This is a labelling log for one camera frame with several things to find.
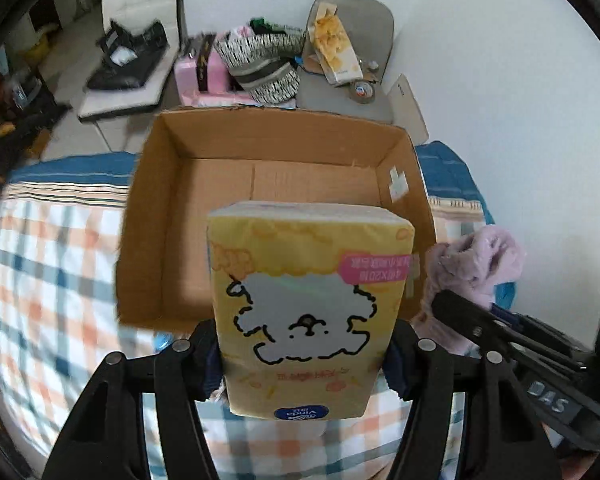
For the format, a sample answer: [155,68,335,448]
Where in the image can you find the purple socks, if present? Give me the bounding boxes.
[412,224,526,356]

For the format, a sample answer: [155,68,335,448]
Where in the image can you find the yellow tissue pack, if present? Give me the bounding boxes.
[207,202,415,420]

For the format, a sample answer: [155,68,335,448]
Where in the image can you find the plaid checked tablecloth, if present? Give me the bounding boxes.
[0,179,487,480]

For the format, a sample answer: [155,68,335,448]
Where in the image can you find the open cardboard box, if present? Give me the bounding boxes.
[116,106,436,333]

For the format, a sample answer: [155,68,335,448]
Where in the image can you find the flat cardboard piece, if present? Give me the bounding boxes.
[388,74,429,145]

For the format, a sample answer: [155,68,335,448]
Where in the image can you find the tape roll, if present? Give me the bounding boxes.
[349,79,375,104]

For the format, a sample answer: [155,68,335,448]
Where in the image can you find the pink suitcase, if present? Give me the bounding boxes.
[173,32,240,107]

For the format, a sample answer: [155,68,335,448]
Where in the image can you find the zebra pattern bag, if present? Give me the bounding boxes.
[214,29,306,105]

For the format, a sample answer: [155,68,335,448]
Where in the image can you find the black plastic bag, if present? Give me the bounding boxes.
[86,21,169,91]

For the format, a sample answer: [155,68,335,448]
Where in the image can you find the yellow chips box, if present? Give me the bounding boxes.
[309,1,363,86]

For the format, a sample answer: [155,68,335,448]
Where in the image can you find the yellow bag on floor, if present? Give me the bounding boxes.
[20,24,58,67]

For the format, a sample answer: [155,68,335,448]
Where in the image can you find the white leather chair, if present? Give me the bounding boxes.
[78,0,180,122]

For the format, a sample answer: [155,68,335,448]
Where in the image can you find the grey chair by wall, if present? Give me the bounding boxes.
[296,0,394,124]

